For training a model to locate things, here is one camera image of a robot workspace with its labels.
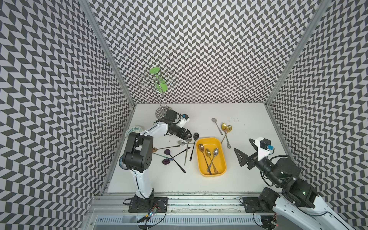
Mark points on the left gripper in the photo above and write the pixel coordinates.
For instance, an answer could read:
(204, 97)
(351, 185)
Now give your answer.
(184, 136)

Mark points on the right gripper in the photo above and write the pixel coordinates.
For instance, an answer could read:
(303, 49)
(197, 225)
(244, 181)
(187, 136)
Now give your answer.
(252, 158)

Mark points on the yellow plastic storage box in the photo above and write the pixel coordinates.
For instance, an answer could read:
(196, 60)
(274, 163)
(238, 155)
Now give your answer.
(214, 155)

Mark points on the large silver spoon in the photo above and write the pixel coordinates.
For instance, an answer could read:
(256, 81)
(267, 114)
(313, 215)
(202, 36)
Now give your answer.
(202, 149)

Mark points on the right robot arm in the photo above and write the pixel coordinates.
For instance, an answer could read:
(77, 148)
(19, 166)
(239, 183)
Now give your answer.
(286, 193)

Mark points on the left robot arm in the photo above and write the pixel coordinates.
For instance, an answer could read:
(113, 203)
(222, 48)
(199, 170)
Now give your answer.
(137, 155)

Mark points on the gold round spoon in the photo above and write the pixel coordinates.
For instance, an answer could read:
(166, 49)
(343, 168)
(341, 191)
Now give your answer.
(226, 129)

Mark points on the purple spoon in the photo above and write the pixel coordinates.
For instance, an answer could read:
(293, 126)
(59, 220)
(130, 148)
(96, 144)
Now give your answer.
(171, 159)

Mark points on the small silver spoon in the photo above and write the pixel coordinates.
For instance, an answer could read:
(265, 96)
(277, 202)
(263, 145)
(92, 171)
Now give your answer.
(215, 121)

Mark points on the silver teaspoon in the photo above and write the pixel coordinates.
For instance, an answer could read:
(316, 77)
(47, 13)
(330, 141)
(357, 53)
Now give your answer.
(188, 142)

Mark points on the green plastic cup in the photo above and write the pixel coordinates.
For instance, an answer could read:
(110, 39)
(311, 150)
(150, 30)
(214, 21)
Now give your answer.
(158, 80)

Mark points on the yellow blue patterned bowl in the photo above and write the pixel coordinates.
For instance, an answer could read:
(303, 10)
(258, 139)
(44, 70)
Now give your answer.
(135, 129)

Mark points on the chrome cup holder stand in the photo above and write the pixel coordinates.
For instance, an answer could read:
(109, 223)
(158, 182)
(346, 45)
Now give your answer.
(146, 81)

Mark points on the blue patterned plate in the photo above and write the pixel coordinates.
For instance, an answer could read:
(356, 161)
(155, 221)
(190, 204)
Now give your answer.
(121, 164)

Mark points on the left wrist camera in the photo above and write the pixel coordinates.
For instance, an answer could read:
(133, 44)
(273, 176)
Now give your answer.
(183, 120)

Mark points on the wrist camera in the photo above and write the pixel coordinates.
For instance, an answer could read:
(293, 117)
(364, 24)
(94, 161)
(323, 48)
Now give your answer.
(183, 120)
(264, 148)

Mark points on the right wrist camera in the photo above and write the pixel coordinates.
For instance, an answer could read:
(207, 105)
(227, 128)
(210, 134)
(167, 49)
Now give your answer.
(264, 148)

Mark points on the copper handled spoon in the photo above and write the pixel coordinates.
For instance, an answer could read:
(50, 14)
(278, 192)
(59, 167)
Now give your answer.
(179, 143)

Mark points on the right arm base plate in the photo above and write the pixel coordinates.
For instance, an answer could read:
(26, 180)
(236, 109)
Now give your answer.
(253, 204)

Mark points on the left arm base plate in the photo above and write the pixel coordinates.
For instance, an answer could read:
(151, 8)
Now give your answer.
(140, 205)

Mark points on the aluminium front rail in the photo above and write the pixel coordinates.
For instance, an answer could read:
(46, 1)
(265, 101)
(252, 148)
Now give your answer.
(200, 204)

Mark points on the aluminium corner post left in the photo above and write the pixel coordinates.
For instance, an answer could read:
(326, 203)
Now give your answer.
(90, 17)

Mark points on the aluminium corner post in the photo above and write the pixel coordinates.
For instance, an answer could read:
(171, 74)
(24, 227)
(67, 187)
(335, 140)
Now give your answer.
(320, 11)
(90, 17)

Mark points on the aluminium corner post right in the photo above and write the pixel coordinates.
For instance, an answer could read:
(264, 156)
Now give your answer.
(320, 11)

